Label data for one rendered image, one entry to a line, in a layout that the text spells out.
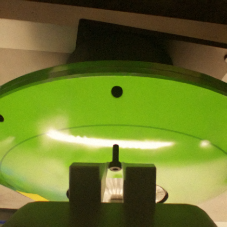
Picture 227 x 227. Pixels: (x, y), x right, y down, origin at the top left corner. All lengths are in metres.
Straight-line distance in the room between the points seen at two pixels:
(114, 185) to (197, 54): 0.19
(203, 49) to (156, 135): 0.18
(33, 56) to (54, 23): 0.07
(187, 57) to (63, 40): 0.15
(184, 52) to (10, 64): 0.23
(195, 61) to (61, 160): 0.22
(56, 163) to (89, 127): 0.05
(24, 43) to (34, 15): 0.04
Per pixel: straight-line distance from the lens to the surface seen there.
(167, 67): 0.21
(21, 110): 0.23
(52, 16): 0.38
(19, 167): 0.29
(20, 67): 0.43
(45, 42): 0.39
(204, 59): 0.40
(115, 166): 0.17
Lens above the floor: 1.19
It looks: 34 degrees down
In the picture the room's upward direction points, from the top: 178 degrees counter-clockwise
